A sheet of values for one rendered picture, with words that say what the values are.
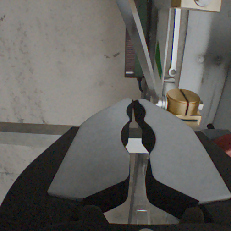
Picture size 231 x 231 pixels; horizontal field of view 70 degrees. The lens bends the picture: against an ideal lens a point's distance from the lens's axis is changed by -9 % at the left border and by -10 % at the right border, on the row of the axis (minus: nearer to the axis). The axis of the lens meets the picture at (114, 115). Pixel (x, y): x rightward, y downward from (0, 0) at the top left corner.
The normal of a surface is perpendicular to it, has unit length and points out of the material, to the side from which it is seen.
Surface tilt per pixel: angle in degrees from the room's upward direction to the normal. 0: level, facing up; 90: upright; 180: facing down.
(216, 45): 0
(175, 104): 41
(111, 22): 0
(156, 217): 90
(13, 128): 90
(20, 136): 0
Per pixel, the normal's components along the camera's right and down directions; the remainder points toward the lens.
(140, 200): -0.06, 0.52
